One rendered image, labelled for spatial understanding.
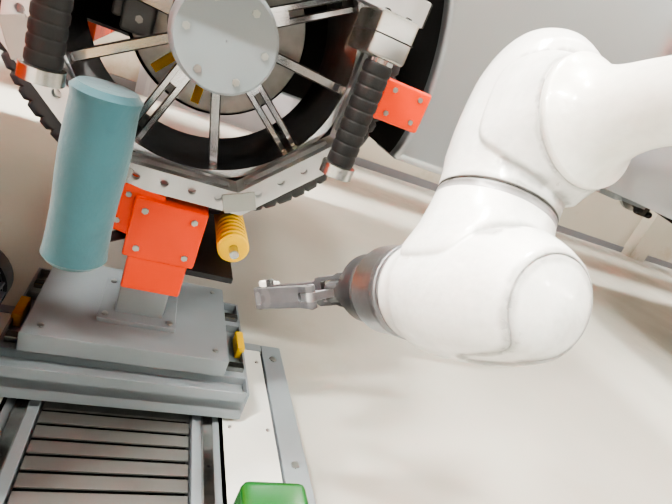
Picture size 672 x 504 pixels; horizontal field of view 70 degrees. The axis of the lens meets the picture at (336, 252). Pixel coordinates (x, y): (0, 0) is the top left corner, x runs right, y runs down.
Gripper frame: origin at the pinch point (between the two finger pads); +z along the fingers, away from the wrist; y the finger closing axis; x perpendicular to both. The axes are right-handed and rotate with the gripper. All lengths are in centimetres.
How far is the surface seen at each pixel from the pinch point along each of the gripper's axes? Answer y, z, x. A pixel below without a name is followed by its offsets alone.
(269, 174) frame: 1.9, 16.8, 18.3
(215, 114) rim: -4.6, 22.5, 30.4
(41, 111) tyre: -31, 26, 32
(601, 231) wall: 552, 350, -33
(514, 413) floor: 100, 69, -66
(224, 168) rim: -3.5, 26.1, 21.4
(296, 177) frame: 6.1, 15.0, 17.2
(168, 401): -18, 45, -24
